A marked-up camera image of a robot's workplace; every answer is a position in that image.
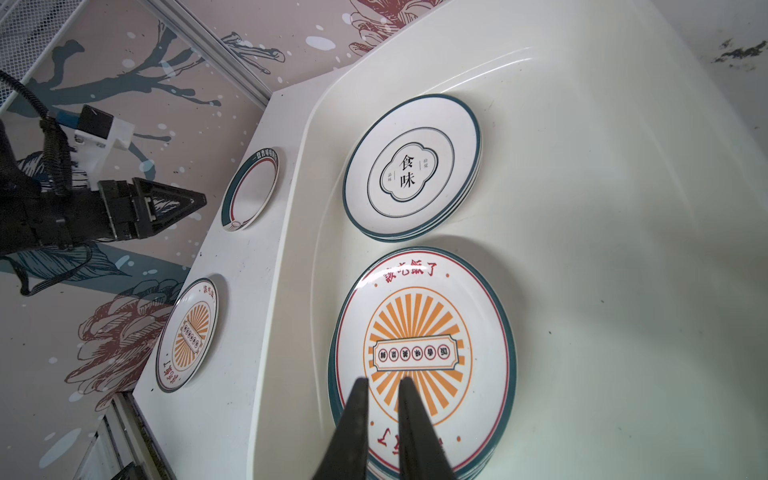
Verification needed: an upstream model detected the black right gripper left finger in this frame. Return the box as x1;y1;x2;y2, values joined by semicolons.
313;377;369;480

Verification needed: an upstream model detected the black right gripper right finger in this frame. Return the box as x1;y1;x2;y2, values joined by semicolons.
398;377;456;480

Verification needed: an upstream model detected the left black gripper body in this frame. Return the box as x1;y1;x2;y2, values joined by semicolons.
35;180;142;243

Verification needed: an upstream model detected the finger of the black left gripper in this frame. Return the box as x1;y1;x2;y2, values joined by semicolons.
133;177;207;220
140;207;198;236

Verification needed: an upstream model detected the orange sunburst plate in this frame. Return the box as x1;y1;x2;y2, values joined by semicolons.
155;278;219;393
328;246;517;479

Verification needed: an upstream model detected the white plate black emblem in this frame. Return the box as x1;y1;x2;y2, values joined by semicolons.
342;94;482;243

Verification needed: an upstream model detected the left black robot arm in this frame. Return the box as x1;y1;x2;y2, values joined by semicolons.
1;131;207;255

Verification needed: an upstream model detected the white plastic bin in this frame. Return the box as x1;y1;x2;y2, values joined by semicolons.
246;1;767;479

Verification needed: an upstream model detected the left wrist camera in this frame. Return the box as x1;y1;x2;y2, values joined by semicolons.
72;105;135;191

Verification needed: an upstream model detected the green red ring plate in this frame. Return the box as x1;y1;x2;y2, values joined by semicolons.
220;148;280;232

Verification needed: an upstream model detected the black corrugated cable conduit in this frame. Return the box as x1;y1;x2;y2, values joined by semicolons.
0;68;76;199

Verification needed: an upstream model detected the white wire mesh basket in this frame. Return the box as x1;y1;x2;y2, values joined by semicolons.
1;0;87;83

